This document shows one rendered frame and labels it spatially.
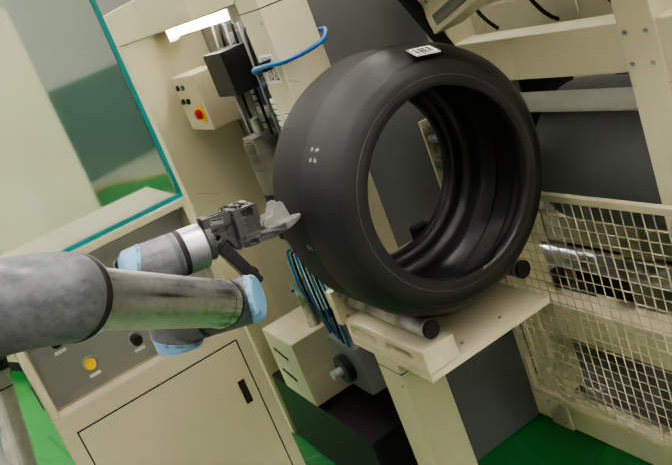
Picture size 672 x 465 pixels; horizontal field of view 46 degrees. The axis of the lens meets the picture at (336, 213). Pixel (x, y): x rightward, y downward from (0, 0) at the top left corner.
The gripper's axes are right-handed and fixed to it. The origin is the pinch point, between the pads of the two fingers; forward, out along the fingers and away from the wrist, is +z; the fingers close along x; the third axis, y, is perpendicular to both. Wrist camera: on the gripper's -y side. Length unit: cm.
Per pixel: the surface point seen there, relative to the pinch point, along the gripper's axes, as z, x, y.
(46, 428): -53, 280, -131
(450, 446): 39, 28, -87
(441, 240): 44, 15, -23
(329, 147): 7.2, -9.3, 13.8
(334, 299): 15.2, 25.9, -29.9
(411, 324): 18.7, -3.7, -31.1
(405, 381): 30, 28, -61
